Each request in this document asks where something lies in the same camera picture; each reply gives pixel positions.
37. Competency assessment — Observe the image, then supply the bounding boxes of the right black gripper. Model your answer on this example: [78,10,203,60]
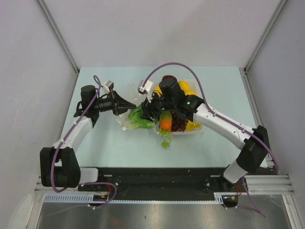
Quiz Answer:
[140,88,176,122]

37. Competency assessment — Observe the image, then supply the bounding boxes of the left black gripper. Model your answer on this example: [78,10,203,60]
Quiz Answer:
[93,90,136,116]

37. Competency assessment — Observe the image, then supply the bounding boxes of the clear zip top bag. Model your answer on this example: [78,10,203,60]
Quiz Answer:
[116,83,156,131]

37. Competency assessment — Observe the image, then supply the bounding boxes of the green toy lettuce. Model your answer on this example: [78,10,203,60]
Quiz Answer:
[126,106,156,130]

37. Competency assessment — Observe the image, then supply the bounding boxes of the yellow toy pear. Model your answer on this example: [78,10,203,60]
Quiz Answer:
[154,86,162,96]

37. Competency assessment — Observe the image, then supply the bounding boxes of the dark red toy apple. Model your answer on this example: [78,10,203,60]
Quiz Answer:
[162,75,177,81]

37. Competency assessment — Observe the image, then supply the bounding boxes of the green orange toy mango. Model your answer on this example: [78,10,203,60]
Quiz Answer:
[159,111,172,130]

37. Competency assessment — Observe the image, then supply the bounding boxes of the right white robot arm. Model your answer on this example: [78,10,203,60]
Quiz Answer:
[138,78,269,191]

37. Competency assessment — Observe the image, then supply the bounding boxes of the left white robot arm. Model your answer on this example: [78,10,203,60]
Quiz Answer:
[40,85,136,192]

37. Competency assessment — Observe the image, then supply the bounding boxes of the white plastic basket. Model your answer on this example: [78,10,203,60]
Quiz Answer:
[153,75,202,136]

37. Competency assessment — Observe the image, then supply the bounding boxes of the green toy herb sprig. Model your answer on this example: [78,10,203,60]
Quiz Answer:
[157,128,172,148]

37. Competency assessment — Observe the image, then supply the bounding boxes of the purple toy grapes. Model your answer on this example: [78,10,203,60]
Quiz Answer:
[171,111,188,132]

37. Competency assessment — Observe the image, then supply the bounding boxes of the yellow toy banana bunch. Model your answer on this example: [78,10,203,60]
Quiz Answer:
[185,120,202,131]

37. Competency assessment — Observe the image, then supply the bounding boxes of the yellow toy lemon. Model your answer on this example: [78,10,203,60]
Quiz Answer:
[178,81,197,95]

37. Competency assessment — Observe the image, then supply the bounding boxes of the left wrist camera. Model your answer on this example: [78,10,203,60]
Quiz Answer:
[103,80,114,93]

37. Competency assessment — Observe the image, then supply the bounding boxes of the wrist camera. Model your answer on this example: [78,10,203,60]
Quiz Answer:
[138,80,154,102]
[103,80,114,93]

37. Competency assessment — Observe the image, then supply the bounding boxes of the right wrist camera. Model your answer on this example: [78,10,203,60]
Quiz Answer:
[138,80,154,102]

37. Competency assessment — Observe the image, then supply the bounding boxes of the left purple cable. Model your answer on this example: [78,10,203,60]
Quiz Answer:
[51,75,117,215]

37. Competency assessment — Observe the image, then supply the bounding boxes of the purple cable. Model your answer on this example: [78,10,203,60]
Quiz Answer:
[51,75,117,215]
[142,62,280,218]

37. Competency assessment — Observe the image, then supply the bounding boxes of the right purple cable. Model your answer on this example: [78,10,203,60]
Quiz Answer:
[142,62,280,218]

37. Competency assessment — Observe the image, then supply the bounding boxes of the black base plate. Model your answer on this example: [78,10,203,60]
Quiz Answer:
[78,167,243,201]

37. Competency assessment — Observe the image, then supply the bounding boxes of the aluminium frame rail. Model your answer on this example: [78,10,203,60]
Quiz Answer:
[34,175,294,208]

